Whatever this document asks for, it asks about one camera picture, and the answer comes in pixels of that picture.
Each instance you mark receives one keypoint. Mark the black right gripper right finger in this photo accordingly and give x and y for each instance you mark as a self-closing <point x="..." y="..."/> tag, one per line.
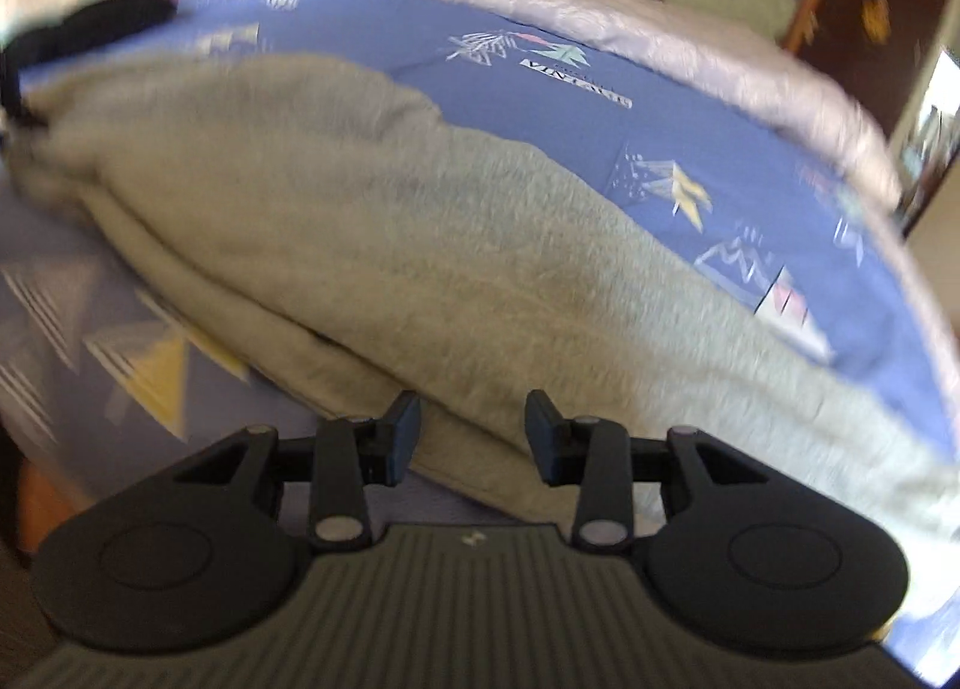
<point x="736" y="551"/>

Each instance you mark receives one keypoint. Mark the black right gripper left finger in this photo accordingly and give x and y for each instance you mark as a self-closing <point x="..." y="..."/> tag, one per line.
<point x="212" y="545"/>

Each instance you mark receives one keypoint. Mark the blue patterned bed sheet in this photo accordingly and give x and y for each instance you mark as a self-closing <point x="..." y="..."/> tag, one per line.
<point x="105" y="382"/>

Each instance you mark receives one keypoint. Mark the black folded garment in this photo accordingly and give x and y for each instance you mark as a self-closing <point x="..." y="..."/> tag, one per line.
<point x="81" y="31"/>

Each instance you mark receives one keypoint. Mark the dark wooden cabinet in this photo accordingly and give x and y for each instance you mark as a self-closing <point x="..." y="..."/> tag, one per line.
<point x="874" y="50"/>

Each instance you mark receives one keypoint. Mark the white pink quilt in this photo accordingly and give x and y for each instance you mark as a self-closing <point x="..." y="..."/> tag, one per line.
<point x="732" y="64"/>

